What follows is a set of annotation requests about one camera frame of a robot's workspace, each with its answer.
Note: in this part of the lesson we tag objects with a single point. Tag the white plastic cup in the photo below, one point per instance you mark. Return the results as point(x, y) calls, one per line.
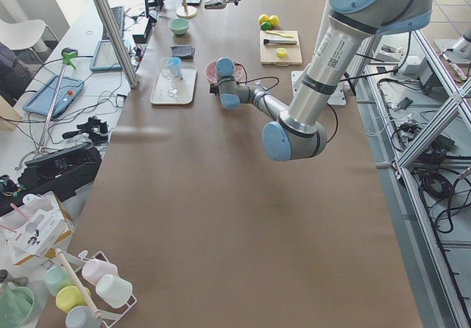
point(114, 290)

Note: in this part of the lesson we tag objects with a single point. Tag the half lemon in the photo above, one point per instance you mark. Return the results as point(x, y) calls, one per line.
point(281, 52)

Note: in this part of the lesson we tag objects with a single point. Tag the pink bowl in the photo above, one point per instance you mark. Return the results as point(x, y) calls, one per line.
point(211, 76)

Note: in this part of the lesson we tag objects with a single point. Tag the steel ice scoop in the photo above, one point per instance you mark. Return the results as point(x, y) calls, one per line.
point(218, 4)

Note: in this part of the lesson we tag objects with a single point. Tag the cream rabbit tray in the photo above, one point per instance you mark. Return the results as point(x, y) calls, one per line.
point(181, 93)

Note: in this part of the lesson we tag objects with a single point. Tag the black keyboard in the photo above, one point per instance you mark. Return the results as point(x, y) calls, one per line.
point(119, 19)

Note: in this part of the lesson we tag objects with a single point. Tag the white wire cup rack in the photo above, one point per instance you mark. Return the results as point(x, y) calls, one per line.
point(109, 316)

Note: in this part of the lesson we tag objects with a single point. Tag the yellow plastic knife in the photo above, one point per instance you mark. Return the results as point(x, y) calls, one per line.
point(280, 34)

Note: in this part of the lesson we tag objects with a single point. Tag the yellow lemon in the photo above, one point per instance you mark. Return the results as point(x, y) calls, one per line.
point(274, 20)
point(263, 18)

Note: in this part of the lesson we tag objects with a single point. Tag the clear wine glass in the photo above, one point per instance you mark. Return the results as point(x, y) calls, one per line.
point(164, 69)

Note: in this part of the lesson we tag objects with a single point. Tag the grey folded cloth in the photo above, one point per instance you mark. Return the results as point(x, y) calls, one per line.
point(184, 52)

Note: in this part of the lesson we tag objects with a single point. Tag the green plastic cup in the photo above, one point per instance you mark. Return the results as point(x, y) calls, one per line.
point(56, 279)

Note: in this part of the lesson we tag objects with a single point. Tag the pink plastic cup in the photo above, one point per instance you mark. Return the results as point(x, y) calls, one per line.
point(95, 269)

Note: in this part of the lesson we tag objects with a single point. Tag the yellow plastic cup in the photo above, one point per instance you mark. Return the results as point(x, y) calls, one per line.
point(68, 298)

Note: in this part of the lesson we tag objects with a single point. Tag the green ceramic bowl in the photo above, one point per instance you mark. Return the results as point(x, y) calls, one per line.
point(179, 26)

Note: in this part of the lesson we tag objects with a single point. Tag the light blue cup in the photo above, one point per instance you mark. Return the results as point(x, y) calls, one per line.
point(174, 64)

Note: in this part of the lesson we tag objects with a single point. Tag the green lime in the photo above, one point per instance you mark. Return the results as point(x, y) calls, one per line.
point(265, 26)

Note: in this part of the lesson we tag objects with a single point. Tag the grey plastic cup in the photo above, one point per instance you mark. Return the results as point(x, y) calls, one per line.
point(81, 317)

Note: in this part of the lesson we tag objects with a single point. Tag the cardboard box with cups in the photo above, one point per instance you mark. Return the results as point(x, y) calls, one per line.
point(34, 230)

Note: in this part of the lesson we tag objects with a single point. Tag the wooden glass holder stand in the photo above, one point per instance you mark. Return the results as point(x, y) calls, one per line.
point(185, 11)

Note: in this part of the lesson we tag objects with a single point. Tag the bamboo cutting board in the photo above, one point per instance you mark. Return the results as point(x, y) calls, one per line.
point(280, 47)

